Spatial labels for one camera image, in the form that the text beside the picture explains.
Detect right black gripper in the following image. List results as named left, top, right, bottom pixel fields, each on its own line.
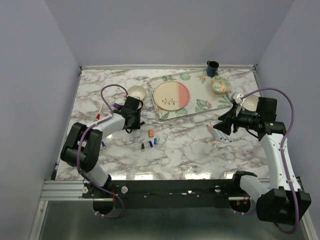
left=213, top=104, right=261, bottom=136

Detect blue acrylic marker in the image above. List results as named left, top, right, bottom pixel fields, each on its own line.
left=213, top=128, right=226, bottom=141

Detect small blue whiteboard marker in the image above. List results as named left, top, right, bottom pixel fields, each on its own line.
left=221, top=133, right=232, bottom=142

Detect purple highlighter black cap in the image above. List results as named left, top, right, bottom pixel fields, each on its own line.
left=113, top=103, right=122, bottom=110

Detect orange highlighter pen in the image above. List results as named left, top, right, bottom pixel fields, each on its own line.
left=206, top=125, right=221, bottom=140

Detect orange highlighter cap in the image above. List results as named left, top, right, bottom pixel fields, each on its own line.
left=148, top=129, right=154, bottom=138

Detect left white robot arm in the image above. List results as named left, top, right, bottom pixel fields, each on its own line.
left=60, top=96, right=144, bottom=198

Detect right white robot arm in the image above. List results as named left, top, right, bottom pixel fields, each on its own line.
left=213, top=94, right=312, bottom=226

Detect white bowl blue stripes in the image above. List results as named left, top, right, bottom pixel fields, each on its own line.
left=127, top=85, right=147, bottom=101

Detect red cap whiteboard marker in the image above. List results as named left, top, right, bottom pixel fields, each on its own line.
left=96, top=103, right=104, bottom=120

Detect teal rimmed white bowl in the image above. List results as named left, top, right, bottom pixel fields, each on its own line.
left=242, top=95, right=259, bottom=112

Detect cream and pink plate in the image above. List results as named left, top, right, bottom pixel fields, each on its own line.
left=153, top=81, right=190, bottom=111

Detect floral yellow rimmed bowl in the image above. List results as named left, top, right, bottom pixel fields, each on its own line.
left=210, top=75, right=231, bottom=94

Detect floral rectangular serving tray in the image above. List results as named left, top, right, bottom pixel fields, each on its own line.
left=148, top=68, right=231, bottom=120

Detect dark blue mug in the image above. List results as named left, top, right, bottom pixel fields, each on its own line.
left=206, top=60, right=220, bottom=78

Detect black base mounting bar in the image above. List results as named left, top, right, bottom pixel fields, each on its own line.
left=82, top=179, right=255, bottom=213

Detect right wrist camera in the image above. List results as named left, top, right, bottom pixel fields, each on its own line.
left=230, top=91, right=244, bottom=110

